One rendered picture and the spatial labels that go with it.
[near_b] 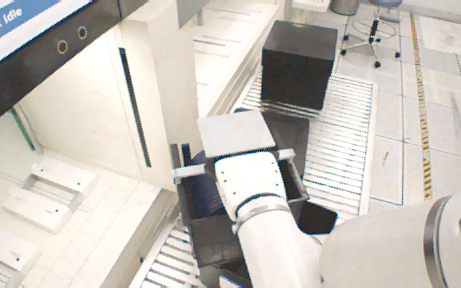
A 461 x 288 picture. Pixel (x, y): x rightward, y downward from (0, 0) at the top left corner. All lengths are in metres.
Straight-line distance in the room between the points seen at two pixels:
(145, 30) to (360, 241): 0.56
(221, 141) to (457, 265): 0.44
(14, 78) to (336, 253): 0.46
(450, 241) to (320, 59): 1.17
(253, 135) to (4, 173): 0.92
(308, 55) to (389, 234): 1.14
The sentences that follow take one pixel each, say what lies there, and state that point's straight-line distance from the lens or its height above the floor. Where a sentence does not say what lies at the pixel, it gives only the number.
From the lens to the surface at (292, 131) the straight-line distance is 1.24.
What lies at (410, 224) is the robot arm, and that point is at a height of 1.47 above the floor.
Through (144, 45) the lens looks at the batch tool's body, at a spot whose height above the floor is 1.35.
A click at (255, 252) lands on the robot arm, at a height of 1.28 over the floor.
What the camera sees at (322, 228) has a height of 0.84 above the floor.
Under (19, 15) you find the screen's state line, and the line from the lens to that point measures 0.54.
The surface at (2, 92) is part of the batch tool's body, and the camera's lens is 0.54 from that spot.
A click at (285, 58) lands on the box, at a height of 0.99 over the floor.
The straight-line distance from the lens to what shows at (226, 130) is 0.62.
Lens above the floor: 1.68
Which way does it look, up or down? 44 degrees down
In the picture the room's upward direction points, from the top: straight up
